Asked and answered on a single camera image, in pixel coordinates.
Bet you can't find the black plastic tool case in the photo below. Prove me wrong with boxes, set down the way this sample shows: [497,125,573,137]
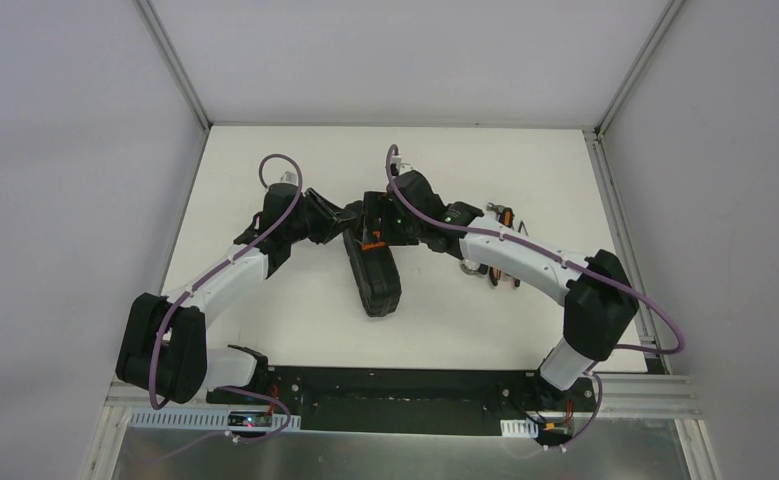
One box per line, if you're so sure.
[342,226,402,318]

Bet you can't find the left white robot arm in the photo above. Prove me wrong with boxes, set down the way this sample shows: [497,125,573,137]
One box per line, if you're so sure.
[115,183,357,408]

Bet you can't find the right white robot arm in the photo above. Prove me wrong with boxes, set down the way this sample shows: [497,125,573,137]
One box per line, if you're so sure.
[345,171,638,410]

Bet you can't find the silver measuring tape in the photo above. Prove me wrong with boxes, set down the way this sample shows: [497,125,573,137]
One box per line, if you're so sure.
[460,260,489,275]

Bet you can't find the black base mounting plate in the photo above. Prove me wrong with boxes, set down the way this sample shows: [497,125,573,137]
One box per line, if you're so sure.
[206,365,597,439]

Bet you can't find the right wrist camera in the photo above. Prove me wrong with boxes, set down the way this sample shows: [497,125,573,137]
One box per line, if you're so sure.
[389,155,415,177]

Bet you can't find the hammer with black handle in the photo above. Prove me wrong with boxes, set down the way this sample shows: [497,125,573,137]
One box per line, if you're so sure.
[486,203,506,221]

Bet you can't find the orange handled pliers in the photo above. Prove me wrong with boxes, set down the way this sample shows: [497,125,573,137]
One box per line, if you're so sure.
[486,205,521,288]

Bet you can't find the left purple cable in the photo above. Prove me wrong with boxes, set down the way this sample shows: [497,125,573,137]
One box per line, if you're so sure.
[147,153,304,411]

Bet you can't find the purple cable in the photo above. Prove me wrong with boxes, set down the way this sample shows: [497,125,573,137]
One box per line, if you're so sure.
[384,144,687,452]
[147,153,304,411]

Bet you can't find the left white cable duct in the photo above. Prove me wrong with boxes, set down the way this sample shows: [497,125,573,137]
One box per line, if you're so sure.
[129,409,301,433]

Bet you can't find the white cable duct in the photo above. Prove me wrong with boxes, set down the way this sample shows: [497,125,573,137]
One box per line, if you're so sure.
[500,419,539,439]
[129,409,301,433]

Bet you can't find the right white cable duct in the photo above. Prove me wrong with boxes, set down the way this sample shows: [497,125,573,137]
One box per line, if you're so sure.
[500,419,539,439]

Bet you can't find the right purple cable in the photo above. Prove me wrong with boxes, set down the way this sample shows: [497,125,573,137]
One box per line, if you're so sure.
[384,144,687,452]

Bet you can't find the aluminium frame rail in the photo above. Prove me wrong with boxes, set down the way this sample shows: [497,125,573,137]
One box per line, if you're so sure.
[104,372,703,420]

